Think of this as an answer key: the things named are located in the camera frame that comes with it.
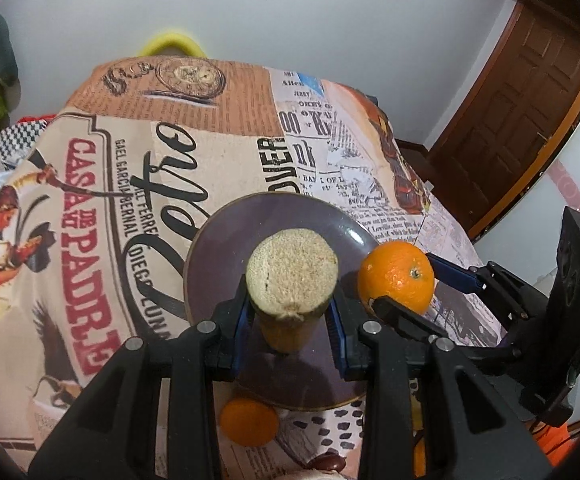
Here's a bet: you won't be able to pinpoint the yellow chair back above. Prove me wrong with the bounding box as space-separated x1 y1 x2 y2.
139 30 206 58

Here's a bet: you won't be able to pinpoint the purple ceramic plate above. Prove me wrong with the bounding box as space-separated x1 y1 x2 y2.
184 193 378 411

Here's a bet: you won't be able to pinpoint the small orange mandarin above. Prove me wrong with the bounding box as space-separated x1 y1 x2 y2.
218 398 280 448

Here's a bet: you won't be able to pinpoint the orange mandarin with stem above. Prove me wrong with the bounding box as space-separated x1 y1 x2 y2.
357 240 435 314

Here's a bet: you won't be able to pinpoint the checkered black white cloth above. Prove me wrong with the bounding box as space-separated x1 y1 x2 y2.
0 118 49 169

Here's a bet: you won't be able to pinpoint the dark red grape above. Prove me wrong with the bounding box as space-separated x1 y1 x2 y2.
306 452 346 474

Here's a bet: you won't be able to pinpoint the yellow sugarcane piece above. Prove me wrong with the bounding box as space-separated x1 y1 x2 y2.
246 229 339 354

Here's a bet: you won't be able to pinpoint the brown wooden door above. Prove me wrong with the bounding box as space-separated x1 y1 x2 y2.
430 0 580 240

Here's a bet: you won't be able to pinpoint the printed newspaper pattern tablecloth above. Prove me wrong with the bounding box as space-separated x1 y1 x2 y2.
0 56 480 471

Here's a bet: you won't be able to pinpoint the large orange with sticker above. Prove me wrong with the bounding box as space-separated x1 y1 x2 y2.
414 438 426 478

